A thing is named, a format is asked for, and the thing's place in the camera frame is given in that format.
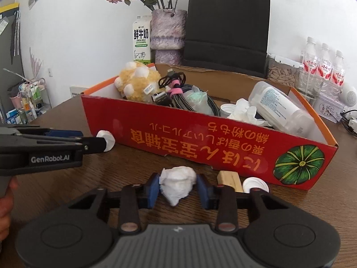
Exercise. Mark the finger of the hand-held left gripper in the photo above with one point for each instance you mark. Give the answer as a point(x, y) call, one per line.
point(64, 133)
point(94, 145)

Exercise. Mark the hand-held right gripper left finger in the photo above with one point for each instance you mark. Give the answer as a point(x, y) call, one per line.
point(153, 191)

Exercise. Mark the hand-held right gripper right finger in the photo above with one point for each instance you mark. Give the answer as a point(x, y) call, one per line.
point(203, 194)

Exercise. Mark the small white tissue ball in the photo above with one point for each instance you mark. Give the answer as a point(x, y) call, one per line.
point(108, 142)

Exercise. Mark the white tissue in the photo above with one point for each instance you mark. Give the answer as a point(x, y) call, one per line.
point(246, 113)
point(178, 181)

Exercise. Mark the red cardboard box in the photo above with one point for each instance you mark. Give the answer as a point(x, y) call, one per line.
point(195, 145)

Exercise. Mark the yellow white plush toy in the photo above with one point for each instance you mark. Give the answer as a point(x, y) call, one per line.
point(139, 81)

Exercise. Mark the white round lid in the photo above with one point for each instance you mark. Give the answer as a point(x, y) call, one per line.
point(255, 184)
point(228, 110)

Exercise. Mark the green mask packet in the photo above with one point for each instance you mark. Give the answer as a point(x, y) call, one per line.
point(197, 99)

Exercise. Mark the clear cotton bud box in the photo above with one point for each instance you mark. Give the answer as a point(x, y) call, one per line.
point(279, 106)

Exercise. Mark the person's left hand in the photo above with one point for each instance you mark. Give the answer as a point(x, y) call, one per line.
point(5, 217)

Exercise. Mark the pale wooden block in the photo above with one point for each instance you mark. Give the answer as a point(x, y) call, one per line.
point(228, 181)

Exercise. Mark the white vented panel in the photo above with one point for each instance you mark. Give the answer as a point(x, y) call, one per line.
point(79, 92)

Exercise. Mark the metal storage rack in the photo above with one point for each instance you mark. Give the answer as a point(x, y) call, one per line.
point(35, 100)

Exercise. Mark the pink basket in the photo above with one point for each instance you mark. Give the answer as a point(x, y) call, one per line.
point(16, 102)

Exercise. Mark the grey door panel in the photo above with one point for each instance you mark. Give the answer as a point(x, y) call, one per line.
point(8, 47)

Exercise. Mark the white green milk carton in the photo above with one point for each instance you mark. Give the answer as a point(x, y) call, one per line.
point(142, 39)

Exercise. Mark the purple textured vase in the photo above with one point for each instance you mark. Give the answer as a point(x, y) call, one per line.
point(168, 36)

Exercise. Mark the clear jar of seeds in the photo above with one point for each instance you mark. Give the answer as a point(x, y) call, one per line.
point(283, 74)

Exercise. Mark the empty clear glass jar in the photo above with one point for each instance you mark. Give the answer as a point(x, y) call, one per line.
point(309, 85)

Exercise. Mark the white printed tin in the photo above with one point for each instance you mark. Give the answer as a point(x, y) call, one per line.
point(330, 107)

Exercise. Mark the black paper bag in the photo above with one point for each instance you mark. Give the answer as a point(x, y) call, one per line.
point(226, 25)

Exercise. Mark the clear bottle red label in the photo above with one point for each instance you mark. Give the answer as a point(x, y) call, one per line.
point(309, 58)
point(339, 74)
point(325, 67)

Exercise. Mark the white round speaker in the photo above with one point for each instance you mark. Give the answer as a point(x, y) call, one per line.
point(350, 97)

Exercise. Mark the white wall socket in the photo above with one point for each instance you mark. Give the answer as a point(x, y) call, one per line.
point(50, 71)

